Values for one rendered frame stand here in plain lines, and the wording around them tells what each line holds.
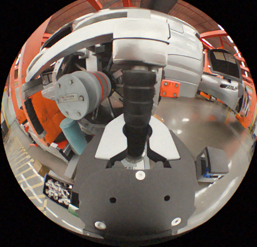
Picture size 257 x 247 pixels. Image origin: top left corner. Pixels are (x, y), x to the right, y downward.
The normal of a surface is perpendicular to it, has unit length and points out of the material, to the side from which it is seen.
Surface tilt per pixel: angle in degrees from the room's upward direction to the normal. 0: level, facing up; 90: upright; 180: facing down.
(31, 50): 90
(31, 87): 90
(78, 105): 90
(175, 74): 90
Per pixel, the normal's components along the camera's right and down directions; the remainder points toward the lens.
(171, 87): -0.04, 0.53
